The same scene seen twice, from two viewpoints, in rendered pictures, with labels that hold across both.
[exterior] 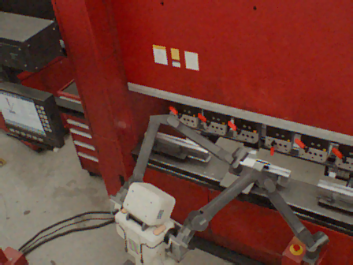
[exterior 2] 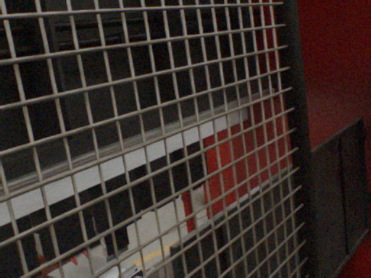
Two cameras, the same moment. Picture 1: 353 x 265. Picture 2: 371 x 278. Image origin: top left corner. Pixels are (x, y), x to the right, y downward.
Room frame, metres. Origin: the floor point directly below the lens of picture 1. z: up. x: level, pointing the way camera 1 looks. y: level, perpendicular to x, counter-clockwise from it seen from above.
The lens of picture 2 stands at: (2.30, -1.74, 1.66)
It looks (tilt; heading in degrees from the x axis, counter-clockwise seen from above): 12 degrees down; 99
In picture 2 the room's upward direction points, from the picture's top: 10 degrees counter-clockwise
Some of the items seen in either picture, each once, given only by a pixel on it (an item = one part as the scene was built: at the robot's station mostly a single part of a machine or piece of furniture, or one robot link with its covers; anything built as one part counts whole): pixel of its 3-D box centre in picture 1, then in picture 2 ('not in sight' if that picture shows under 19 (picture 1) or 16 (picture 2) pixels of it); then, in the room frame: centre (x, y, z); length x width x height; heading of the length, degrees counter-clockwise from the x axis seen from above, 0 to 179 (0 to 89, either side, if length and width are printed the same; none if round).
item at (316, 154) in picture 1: (315, 143); (2, 253); (1.76, -0.76, 1.26); 0.15 x 0.09 x 0.17; 56
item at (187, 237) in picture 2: not in sight; (305, 236); (2.53, -0.54, 1.12); 1.13 x 0.02 x 0.44; 56
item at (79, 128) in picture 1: (109, 129); not in sight; (3.11, 0.60, 0.50); 0.50 x 0.50 x 1.00; 56
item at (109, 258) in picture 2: (251, 143); (115, 242); (1.98, -0.45, 1.13); 0.10 x 0.02 x 0.10; 56
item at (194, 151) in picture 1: (176, 145); not in sight; (2.29, 0.01, 0.92); 0.50 x 0.06 x 0.10; 56
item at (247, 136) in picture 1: (247, 126); (112, 200); (1.99, -0.43, 1.26); 0.15 x 0.09 x 0.17; 56
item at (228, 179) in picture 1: (242, 174); (91, 271); (1.85, -0.37, 1.00); 0.26 x 0.18 x 0.01; 146
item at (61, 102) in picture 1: (61, 113); not in sight; (2.48, 0.78, 1.17); 0.40 x 0.24 x 0.07; 56
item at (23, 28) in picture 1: (29, 88); not in sight; (2.29, 0.85, 1.53); 0.51 x 0.25 x 0.85; 56
